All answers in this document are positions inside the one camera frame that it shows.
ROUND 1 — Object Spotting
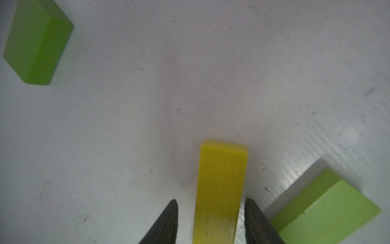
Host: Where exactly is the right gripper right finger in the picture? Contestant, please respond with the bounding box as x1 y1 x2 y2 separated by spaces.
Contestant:
244 198 285 244

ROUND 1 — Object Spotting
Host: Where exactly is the yellow block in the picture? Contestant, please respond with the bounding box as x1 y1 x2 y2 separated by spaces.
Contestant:
193 140 248 244

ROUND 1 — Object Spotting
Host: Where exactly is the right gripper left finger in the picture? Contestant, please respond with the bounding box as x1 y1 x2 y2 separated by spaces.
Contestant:
139 199 179 244

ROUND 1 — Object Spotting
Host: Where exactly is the dark green block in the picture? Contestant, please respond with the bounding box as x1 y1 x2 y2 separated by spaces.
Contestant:
4 1 74 85

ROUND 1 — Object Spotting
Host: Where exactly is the light green block right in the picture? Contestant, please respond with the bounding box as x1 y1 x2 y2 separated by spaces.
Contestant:
271 169 381 244

